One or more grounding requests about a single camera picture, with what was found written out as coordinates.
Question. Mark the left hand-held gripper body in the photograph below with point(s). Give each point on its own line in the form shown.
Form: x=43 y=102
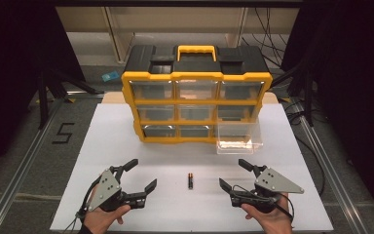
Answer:
x=105 y=190

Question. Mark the person's left hand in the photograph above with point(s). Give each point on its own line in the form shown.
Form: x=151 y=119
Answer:
x=102 y=221

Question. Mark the yellow black organizer cabinet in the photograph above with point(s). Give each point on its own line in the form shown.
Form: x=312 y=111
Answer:
x=194 y=102

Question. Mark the person's right hand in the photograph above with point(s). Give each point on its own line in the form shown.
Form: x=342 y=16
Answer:
x=271 y=221

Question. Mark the beige shelf unit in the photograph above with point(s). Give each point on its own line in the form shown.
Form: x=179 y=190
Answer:
x=118 y=35

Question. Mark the small blue packet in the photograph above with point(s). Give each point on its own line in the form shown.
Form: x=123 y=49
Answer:
x=110 y=76

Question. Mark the set of clear cabinet drawers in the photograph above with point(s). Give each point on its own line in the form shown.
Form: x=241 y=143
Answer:
x=152 y=90

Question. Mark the clear plastic drawer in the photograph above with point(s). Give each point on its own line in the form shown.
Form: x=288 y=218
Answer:
x=240 y=147

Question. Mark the small black battery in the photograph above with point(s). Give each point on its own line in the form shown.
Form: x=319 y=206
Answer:
x=190 y=181

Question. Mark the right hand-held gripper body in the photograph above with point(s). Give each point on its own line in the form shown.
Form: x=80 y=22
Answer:
x=274 y=182

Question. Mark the black metal stand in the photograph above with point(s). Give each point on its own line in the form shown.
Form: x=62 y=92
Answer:
x=309 y=100
x=42 y=100

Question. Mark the aluminium floor rail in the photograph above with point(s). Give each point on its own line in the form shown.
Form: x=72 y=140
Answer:
x=84 y=94
x=16 y=177
x=331 y=177

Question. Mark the dark curtain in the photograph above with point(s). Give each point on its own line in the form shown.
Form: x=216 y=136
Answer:
x=354 y=81
x=9 y=65

